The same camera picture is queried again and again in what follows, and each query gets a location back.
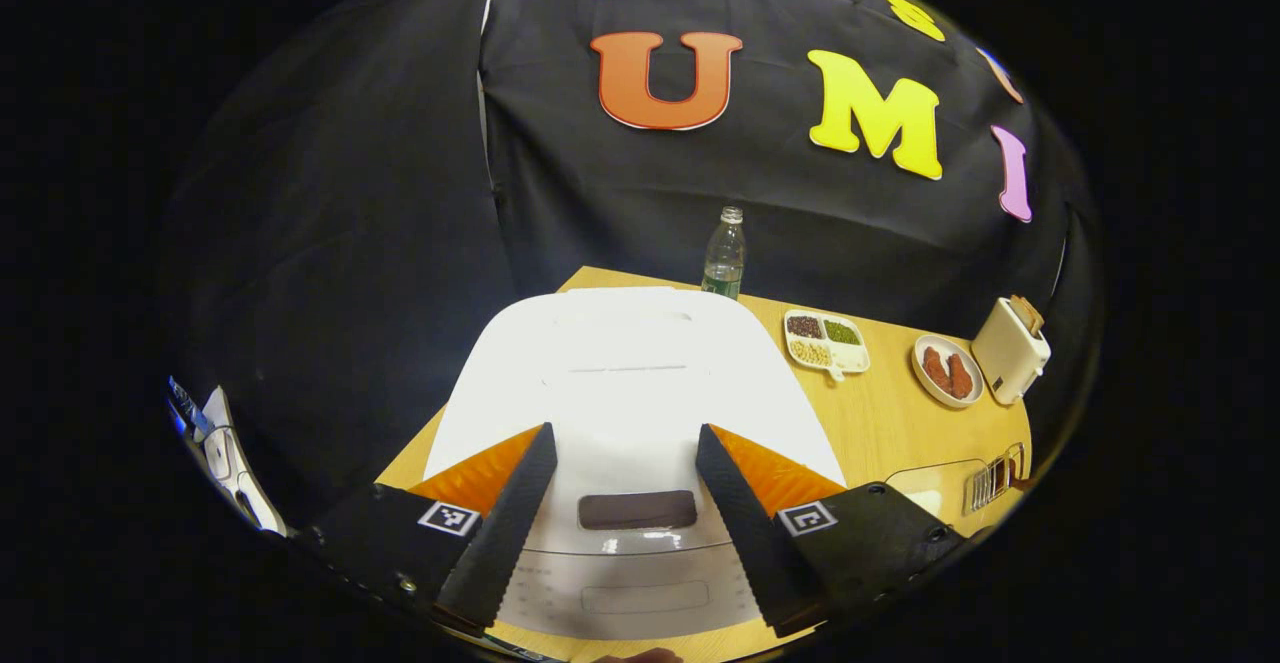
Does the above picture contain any white side table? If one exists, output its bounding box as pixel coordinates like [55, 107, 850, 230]
[198, 386, 291, 536]

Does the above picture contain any black backdrop cloth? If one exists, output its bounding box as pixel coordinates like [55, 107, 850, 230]
[165, 0, 1101, 534]

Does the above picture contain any clear container of rice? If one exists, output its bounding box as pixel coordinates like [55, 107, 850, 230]
[885, 458, 996, 536]

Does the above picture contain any white round plate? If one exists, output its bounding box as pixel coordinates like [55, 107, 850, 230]
[911, 334, 985, 409]

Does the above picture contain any clear plastic water bottle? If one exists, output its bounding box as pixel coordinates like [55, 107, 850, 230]
[701, 206, 747, 301]

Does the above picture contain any white divided grain tray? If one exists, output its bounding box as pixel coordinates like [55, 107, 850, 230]
[783, 309, 871, 382]

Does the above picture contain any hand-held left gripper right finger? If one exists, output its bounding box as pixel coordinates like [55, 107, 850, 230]
[696, 424, 969, 639]

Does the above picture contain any white rice cooker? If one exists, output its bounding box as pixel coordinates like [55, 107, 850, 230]
[422, 286, 849, 641]

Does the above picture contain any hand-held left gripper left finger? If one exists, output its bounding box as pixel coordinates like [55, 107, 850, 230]
[300, 422, 558, 634]

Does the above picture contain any white toaster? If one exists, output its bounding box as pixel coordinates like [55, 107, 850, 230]
[970, 295, 1053, 405]

